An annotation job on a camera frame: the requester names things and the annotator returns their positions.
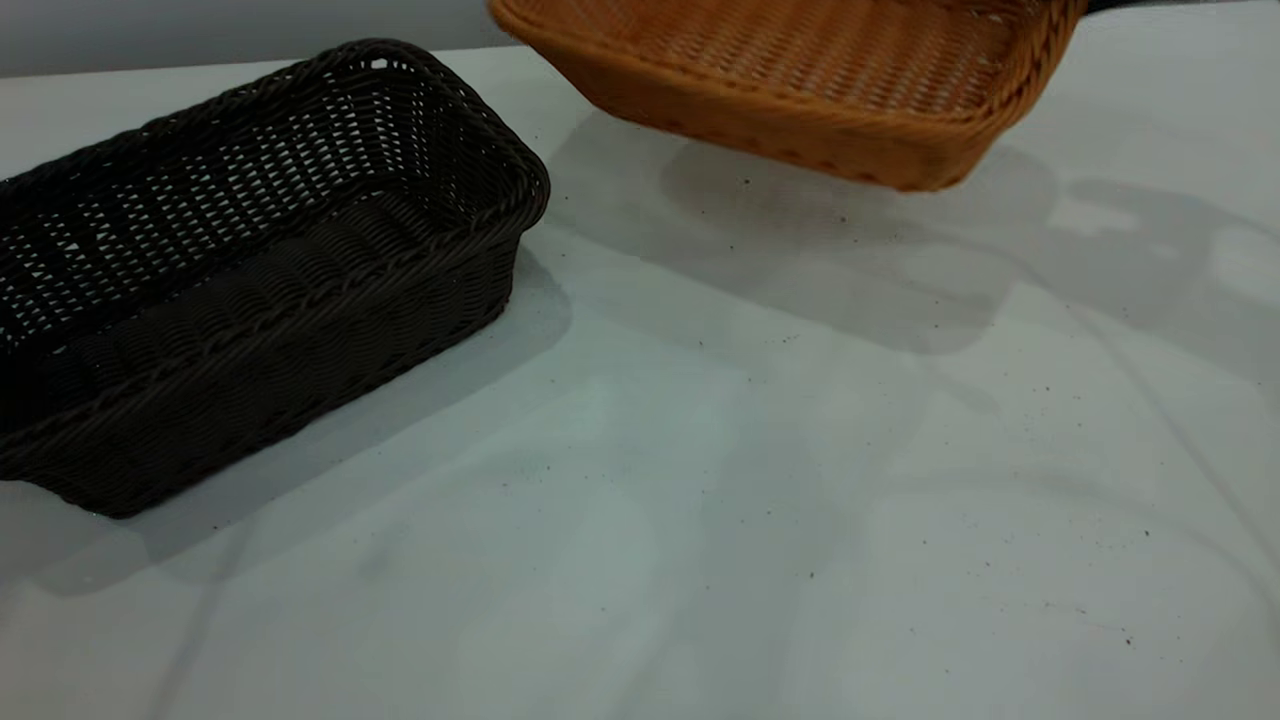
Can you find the orange woven wicker basket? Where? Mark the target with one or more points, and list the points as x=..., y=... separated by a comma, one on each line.
x=780, y=90

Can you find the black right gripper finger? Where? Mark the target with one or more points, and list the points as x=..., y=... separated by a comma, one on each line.
x=1108, y=4

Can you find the black woven wicker basket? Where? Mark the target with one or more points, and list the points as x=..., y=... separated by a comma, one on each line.
x=250, y=320

